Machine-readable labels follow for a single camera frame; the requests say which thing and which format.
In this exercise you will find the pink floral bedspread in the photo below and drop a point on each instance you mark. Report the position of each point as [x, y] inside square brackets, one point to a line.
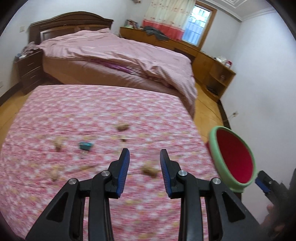
[41, 153]

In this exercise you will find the small green box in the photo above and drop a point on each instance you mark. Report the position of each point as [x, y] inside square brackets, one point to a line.
[85, 146]

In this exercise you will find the window with bars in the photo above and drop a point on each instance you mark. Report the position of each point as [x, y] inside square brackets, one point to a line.
[198, 24]

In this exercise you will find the pink quilt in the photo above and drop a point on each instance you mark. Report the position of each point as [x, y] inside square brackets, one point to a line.
[102, 58]

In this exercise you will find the long wooden cabinet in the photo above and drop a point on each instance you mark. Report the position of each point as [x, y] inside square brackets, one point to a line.
[213, 76]

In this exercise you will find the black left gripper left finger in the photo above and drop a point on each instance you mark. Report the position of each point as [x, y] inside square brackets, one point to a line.
[63, 218]

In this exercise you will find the person's right hand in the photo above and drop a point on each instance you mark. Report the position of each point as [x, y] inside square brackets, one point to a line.
[270, 218]

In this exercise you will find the floral red-hem curtain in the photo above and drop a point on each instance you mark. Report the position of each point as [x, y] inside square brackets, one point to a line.
[169, 16]

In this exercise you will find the brown nut shell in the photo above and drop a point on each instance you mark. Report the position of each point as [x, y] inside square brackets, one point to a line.
[122, 127]

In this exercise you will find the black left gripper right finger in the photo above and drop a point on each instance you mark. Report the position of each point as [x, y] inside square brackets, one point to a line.
[227, 217]

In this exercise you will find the red bin with green rim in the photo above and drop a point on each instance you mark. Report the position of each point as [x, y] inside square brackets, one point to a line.
[232, 158]

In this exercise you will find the dark wooden bed headboard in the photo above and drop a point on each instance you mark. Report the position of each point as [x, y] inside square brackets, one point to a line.
[67, 23]

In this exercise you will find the dark clothes on cabinet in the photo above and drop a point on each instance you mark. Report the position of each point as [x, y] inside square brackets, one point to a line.
[157, 33]

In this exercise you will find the dark wooden nightstand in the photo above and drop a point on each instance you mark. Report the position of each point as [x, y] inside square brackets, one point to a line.
[30, 70]

